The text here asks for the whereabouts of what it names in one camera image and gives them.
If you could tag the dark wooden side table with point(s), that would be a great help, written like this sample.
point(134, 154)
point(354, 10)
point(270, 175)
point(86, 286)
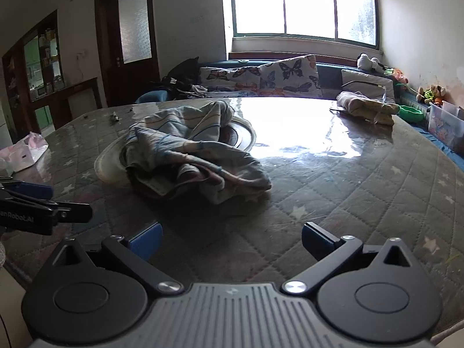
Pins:
point(65, 87)

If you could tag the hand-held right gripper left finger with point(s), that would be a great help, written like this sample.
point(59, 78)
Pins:
point(147, 241)

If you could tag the striped blue towel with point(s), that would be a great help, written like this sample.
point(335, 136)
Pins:
point(188, 145)

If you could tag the butterfly print pillow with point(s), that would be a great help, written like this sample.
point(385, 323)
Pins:
point(224, 74)
point(235, 87)
point(290, 76)

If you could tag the window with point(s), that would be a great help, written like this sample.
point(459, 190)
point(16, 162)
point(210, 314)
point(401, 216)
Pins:
point(308, 7)

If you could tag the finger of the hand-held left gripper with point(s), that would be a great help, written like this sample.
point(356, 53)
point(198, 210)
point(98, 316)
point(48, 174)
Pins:
point(72, 213)
point(32, 191)

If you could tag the dark wooden glass door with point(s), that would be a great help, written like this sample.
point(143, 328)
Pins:
point(108, 61)

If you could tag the green yellow plush toy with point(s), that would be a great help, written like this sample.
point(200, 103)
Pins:
point(430, 95)

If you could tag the grey quilted star table cover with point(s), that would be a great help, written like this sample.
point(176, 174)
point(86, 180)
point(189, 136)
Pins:
point(344, 188)

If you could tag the panda plush toy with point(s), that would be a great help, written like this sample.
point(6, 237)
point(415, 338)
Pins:
point(366, 61)

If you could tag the black clear pen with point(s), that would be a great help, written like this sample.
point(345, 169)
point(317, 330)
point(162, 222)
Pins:
point(115, 117)

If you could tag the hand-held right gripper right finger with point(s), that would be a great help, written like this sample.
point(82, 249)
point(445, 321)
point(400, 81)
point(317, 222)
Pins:
point(317, 239)

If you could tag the green plastic basin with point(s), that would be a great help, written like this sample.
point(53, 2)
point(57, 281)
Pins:
point(411, 113)

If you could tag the clear plastic storage box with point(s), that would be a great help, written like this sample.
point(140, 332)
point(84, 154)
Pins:
point(444, 127)

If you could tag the pink white plastic bag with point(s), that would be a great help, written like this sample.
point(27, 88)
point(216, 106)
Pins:
point(21, 152)

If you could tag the black bag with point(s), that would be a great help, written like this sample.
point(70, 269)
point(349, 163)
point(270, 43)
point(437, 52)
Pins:
point(186, 69)

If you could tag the folded floral cloth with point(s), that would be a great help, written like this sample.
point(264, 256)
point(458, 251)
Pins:
point(362, 107)

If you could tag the round black electric hot plate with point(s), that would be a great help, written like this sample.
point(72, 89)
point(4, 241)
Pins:
point(239, 136)

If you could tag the brown orange plush toy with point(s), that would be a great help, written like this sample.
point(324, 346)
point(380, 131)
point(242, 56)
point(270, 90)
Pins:
point(440, 92)

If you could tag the brown plush bear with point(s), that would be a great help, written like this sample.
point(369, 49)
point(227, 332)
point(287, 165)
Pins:
point(421, 93)

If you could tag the blue sofa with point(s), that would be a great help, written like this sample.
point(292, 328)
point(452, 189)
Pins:
point(328, 76)

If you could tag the grey pillow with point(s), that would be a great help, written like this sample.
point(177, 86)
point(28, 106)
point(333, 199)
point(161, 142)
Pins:
point(366, 83)

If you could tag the dark wooden display cabinet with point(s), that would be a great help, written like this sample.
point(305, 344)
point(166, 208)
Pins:
point(16, 79)

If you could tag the pink green plush toy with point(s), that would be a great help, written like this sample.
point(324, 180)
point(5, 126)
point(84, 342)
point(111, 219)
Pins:
point(398, 76)

